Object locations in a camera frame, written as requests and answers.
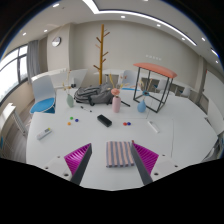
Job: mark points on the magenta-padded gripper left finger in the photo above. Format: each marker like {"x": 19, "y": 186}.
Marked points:
{"x": 77, "y": 159}

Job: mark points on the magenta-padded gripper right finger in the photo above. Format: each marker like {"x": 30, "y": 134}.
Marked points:
{"x": 146, "y": 158}

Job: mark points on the grey striped towel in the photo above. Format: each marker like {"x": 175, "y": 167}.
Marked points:
{"x": 119, "y": 154}

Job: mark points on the white marker pen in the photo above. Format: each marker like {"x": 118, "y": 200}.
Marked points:
{"x": 153, "y": 126}

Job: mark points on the blue round magnet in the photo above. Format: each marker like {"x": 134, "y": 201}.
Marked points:
{"x": 76, "y": 120}
{"x": 128, "y": 123}

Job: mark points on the red round magnet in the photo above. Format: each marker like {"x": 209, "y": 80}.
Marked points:
{"x": 125, "y": 123}

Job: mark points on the white remote control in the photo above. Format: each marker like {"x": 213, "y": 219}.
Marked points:
{"x": 44, "y": 133}

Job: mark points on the black rectangular box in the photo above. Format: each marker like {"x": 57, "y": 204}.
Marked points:
{"x": 104, "y": 120}

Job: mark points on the black marker pen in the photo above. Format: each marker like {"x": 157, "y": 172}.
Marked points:
{"x": 85, "y": 108}

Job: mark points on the blue vase with dried flowers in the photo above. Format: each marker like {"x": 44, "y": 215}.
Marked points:
{"x": 141, "y": 106}

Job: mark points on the green vase with dried flowers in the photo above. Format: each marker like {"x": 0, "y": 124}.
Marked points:
{"x": 69, "y": 101}

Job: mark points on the pink vase with dried flowers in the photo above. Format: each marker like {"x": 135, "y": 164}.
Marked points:
{"x": 116, "y": 104}

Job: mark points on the grey backpack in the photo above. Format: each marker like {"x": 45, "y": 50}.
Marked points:
{"x": 95, "y": 95}

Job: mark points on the white chair with blue seat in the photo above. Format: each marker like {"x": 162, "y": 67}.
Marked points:
{"x": 42, "y": 95}

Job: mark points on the white side desk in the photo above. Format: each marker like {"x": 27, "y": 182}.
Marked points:
{"x": 8, "y": 113}

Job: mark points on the grey curtain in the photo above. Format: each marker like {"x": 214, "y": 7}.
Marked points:
{"x": 33, "y": 60}

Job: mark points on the wooden coat rack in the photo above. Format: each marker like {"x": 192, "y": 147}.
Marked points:
{"x": 101, "y": 53}

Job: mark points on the window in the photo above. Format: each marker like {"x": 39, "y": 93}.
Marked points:
{"x": 10, "y": 71}

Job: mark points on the ceiling lights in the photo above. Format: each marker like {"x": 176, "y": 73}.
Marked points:
{"x": 91, "y": 6}

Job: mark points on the orange-topped black frame table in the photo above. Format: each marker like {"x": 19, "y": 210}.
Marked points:
{"x": 156, "y": 69}

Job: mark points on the round wall clock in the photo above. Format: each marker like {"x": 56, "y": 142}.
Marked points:
{"x": 56, "y": 41}

